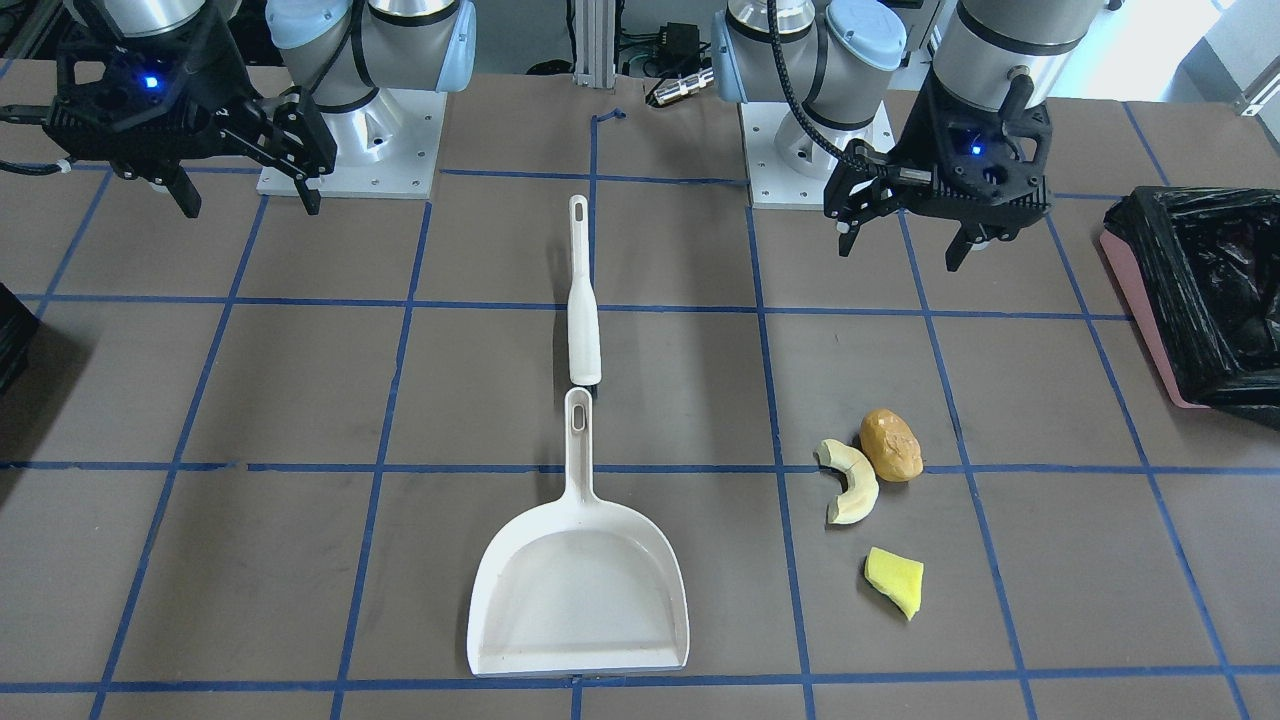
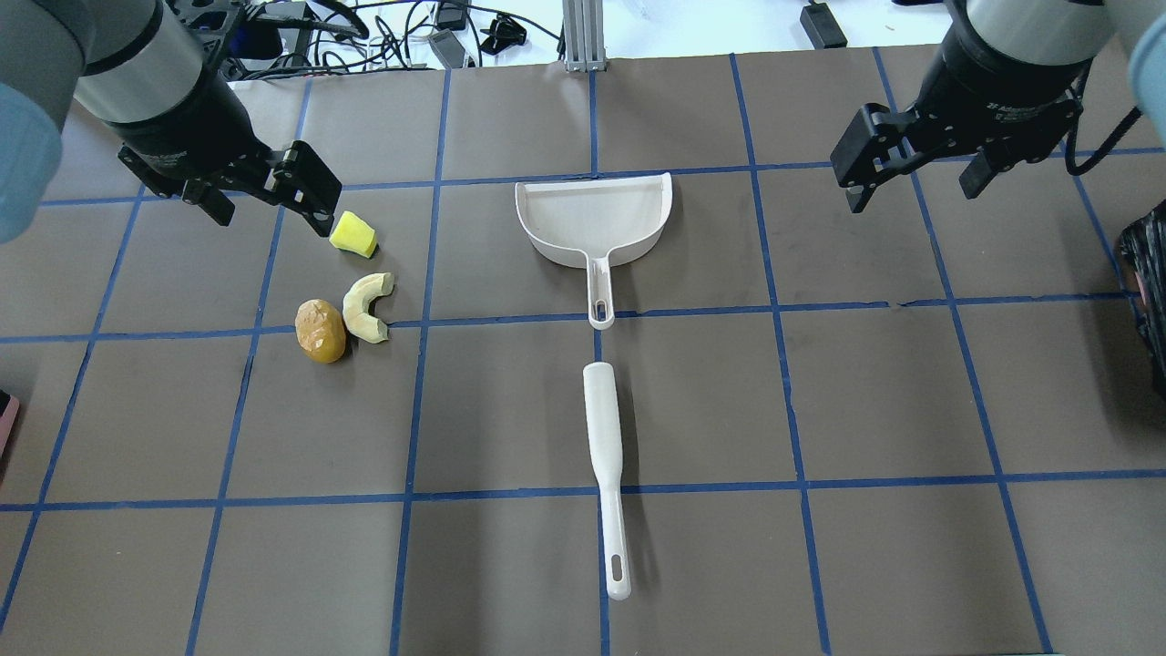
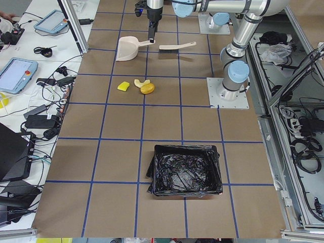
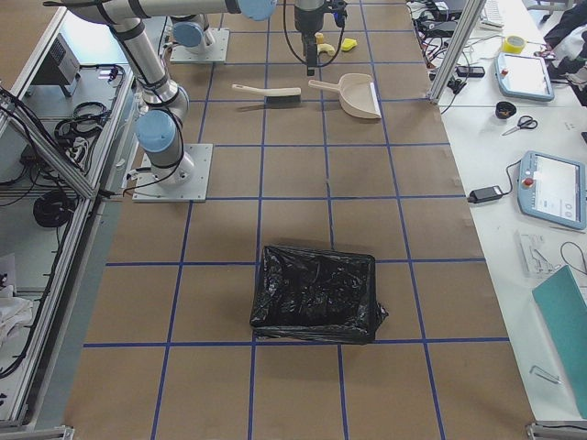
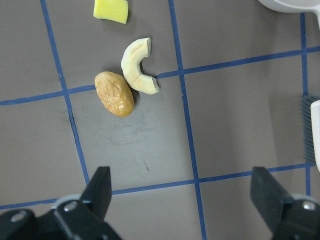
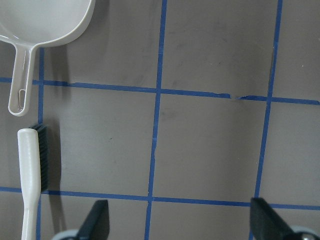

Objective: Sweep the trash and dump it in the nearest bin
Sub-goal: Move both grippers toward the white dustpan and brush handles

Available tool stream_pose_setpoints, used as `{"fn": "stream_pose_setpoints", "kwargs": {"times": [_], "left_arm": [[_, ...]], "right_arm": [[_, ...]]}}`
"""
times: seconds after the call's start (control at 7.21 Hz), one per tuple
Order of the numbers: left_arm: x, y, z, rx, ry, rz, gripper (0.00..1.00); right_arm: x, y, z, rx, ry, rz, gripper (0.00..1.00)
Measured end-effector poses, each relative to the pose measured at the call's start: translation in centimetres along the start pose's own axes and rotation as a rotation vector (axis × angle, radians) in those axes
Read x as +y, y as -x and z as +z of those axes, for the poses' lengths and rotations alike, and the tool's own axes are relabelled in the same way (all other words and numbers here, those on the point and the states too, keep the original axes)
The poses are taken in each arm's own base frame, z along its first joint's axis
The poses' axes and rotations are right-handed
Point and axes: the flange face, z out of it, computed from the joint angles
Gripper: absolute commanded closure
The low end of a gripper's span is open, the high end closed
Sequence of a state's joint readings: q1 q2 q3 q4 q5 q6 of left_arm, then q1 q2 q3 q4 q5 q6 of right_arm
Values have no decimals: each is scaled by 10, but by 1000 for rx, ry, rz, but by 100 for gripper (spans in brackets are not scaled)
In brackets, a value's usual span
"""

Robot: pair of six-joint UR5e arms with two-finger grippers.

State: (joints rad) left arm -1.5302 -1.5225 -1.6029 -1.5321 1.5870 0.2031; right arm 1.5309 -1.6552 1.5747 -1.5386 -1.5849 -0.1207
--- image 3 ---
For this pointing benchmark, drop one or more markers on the blue teach pendant near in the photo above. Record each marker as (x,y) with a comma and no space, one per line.
(16,74)

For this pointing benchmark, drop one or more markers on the black power strip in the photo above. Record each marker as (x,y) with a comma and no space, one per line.
(64,101)

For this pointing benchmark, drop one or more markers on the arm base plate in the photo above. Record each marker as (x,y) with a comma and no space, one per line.
(219,97)
(216,24)

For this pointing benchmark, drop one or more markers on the beige plastic dustpan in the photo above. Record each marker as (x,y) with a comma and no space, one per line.
(128,47)

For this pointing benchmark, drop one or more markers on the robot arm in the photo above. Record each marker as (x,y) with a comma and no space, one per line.
(236,71)

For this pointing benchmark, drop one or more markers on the beige hand brush black bristles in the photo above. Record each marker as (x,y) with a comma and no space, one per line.
(174,48)

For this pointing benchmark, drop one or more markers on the brown potato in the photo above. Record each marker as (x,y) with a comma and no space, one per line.
(147,88)

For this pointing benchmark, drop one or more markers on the blue teach pendant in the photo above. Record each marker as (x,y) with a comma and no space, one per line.
(16,74)
(53,23)

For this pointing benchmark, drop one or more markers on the blue teach pendant far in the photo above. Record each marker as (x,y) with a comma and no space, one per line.
(53,23)

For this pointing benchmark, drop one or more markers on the bin with black liner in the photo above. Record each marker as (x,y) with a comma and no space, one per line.
(185,170)

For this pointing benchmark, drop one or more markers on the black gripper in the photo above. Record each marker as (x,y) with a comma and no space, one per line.
(154,14)

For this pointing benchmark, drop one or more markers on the yellow sponge wedge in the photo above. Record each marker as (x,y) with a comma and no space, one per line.
(123,86)

